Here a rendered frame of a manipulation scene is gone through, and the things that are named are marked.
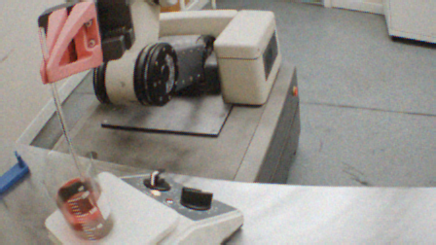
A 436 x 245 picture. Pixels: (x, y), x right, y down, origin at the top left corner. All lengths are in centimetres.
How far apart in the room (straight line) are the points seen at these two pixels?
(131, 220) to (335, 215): 23
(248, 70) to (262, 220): 86
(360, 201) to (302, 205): 8
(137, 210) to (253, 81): 96
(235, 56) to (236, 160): 29
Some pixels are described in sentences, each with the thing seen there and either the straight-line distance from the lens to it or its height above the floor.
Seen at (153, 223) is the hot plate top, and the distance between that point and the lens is 42.
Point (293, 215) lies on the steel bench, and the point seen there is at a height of 75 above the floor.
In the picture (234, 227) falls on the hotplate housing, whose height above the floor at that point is 77.
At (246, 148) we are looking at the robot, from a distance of 126.
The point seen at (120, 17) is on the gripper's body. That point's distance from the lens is 40.
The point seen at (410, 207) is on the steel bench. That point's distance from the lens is 53.
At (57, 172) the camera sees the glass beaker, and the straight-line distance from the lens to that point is 42.
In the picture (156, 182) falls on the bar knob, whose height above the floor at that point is 81.
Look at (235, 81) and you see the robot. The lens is 137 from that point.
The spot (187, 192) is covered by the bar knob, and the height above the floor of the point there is 82.
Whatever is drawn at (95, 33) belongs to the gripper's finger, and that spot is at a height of 101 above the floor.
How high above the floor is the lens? 113
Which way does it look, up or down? 34 degrees down
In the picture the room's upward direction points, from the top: 10 degrees counter-clockwise
